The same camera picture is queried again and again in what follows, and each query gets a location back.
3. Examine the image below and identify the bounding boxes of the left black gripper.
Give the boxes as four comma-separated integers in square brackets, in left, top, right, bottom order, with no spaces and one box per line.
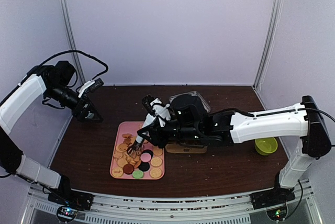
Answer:
[46,82,103,122]

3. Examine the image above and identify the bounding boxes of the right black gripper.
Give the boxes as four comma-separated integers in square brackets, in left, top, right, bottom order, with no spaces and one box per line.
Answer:
[137,117,202,149]

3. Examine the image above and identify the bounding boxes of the metal serving tongs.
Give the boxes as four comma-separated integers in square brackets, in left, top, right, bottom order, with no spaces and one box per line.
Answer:
[127,114,154,158]

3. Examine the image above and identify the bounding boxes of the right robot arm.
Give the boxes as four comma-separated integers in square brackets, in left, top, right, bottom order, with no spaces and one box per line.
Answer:
[128,92,332,204]

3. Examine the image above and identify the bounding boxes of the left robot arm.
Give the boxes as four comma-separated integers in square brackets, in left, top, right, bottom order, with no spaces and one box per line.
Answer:
[1,60,103,205]

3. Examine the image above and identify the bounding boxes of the black sandwich cookie upper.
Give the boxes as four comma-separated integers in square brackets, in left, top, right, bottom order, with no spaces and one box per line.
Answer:
[142,149,153,157]

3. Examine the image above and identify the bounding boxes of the black sandwich cookie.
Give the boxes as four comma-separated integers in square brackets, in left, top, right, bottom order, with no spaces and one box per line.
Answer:
[138,162,150,172]
[142,149,153,157]

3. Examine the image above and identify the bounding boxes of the round tan cookie right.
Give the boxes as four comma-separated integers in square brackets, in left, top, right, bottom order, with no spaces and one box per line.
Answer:
[153,148,164,156]

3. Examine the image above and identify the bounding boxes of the pink sandwich cookie lower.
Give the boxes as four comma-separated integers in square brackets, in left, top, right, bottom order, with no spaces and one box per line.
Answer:
[140,153,152,163]

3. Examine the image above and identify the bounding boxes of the gold cookie tin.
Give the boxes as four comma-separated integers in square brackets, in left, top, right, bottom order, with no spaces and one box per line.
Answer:
[165,142,207,154]

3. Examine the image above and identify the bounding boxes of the chocolate chip cookie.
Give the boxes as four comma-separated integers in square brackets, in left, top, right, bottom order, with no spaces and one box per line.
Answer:
[116,143,128,152]

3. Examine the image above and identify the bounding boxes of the yellow dotted cookie middle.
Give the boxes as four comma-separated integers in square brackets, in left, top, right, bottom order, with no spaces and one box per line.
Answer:
[150,157,163,167]

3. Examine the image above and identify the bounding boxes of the pink plastic tray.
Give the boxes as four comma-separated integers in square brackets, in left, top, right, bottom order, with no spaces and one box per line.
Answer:
[110,121,165,180]

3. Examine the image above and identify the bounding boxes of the black sandwich cookie lower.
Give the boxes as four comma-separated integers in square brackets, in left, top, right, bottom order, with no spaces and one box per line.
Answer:
[138,162,150,172]

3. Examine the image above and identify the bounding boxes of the brown chocolate cookie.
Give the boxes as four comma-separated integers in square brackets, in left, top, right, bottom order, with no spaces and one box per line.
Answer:
[123,164,135,175]

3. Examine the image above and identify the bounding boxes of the yellow dotted cookie corner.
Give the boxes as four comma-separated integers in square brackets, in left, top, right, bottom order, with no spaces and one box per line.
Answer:
[150,167,163,178]

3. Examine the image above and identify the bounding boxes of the green sandwich cookie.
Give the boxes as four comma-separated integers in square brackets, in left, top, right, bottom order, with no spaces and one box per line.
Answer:
[132,170,144,180]

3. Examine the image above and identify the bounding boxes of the yellow cookie with pink sword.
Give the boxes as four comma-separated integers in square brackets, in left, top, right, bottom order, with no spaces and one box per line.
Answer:
[111,167,124,178]

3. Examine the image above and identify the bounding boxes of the silver tin lid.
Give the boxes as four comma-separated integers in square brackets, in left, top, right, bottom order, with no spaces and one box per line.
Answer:
[169,91,211,113]

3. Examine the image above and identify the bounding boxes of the green plastic bowl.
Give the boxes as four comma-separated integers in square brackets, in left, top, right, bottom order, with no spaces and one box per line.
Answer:
[254,137,278,156]

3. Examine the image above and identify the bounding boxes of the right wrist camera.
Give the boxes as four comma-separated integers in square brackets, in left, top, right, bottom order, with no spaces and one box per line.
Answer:
[142,95,171,128]

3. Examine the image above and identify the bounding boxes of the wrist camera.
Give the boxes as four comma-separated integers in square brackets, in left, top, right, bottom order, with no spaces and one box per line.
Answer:
[142,95,171,128]
[78,78,104,98]

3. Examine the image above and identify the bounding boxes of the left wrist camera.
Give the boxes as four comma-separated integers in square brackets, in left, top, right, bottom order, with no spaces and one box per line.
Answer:
[78,78,104,98]

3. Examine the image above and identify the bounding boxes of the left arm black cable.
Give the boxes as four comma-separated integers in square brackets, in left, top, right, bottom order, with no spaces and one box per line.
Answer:
[26,50,109,96]

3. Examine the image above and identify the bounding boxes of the front aluminium rail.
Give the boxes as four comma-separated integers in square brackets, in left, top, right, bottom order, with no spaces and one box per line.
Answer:
[20,180,323,223]

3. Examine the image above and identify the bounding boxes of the right aluminium frame post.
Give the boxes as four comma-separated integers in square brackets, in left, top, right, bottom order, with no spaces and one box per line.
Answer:
[253,0,283,93]

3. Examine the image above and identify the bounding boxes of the aluminium frame post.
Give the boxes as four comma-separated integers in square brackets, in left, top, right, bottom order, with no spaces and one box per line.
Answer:
[59,0,86,87]
[253,0,283,93]

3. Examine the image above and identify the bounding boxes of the left aluminium frame post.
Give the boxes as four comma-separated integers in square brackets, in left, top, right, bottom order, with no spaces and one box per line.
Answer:
[59,0,86,87]

